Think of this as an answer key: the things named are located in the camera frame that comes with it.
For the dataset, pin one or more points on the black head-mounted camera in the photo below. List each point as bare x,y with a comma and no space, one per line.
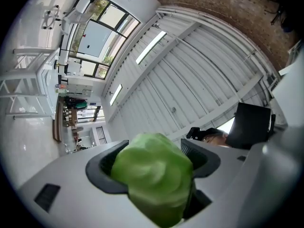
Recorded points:
193,133

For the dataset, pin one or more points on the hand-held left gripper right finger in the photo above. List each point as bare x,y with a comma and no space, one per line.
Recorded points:
223,174

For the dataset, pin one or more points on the white ceiling light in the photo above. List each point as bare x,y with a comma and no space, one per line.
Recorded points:
150,47
116,94
226,127

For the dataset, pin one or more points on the green drink bottle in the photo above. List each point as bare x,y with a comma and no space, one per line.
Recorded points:
62,91

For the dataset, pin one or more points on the person's head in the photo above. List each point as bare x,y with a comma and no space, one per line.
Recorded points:
218,140

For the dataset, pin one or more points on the grey lockers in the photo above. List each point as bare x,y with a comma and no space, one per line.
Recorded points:
80,87

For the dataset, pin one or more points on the white perforated metal frame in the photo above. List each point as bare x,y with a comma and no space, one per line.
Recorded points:
295,49

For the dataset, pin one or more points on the green hanging garment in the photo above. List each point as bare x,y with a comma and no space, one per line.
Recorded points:
82,104

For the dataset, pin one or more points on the black framed window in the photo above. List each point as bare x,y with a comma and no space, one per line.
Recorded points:
114,15

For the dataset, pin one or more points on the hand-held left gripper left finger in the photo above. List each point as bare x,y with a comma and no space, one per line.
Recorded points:
71,174

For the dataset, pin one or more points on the black railing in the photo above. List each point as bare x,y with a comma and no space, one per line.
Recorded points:
101,135

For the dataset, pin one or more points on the green lettuce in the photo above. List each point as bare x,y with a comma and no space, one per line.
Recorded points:
152,174

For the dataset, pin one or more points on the white whiteboard on stand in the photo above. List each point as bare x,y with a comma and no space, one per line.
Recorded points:
95,39

